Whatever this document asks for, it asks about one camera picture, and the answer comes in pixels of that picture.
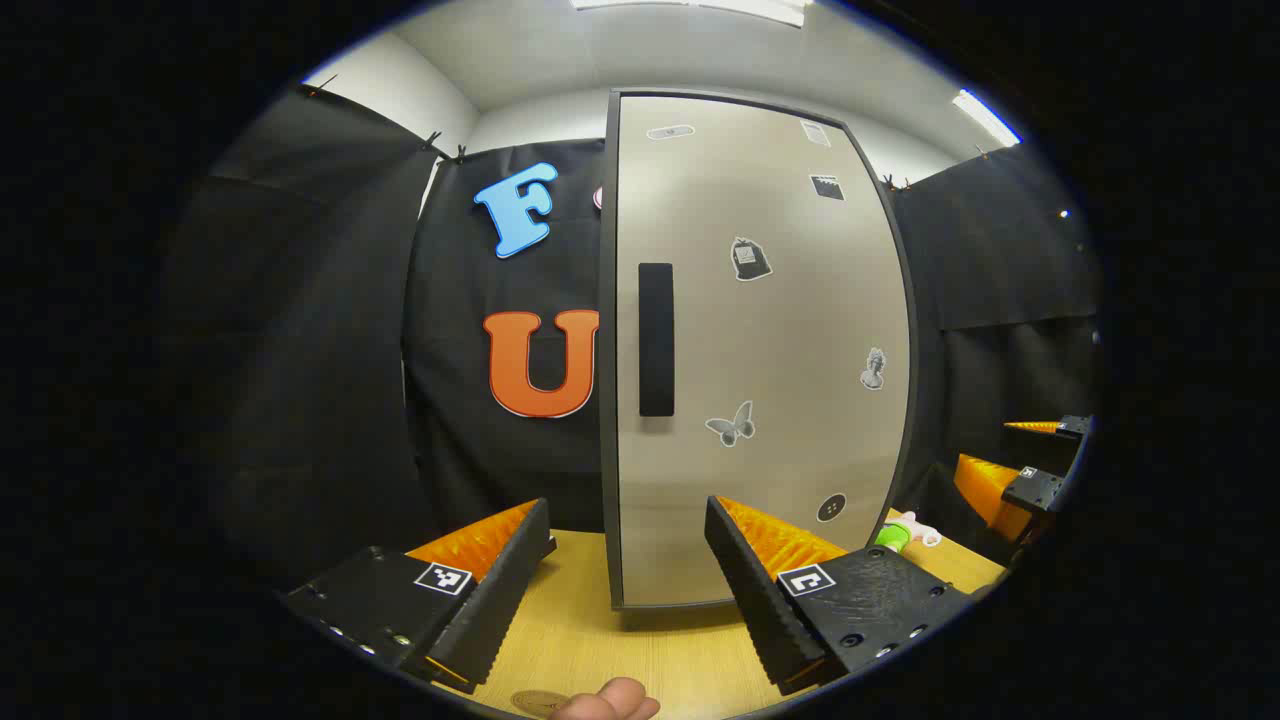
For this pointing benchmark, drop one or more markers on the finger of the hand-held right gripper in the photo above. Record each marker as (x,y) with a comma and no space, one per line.
(990,490)
(1075,427)

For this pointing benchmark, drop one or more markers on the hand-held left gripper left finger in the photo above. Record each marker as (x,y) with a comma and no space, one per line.
(500,600)

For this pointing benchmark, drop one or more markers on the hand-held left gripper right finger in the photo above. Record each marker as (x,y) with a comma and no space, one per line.
(760,600)

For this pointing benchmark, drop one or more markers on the round brown coaster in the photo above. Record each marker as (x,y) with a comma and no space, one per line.
(535,703)

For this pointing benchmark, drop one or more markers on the dark grey cabinet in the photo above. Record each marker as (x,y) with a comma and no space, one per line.
(606,400)

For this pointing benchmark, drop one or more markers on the grey cabinet door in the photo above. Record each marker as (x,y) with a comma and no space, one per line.
(780,350)

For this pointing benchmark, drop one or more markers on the green and pink plush toy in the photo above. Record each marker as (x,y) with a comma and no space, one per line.
(893,537)

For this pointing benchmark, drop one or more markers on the black backdrop cloth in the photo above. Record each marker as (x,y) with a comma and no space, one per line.
(300,350)

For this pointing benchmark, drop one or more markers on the ceiling light panel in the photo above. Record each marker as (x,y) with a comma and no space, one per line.
(985,118)
(700,6)

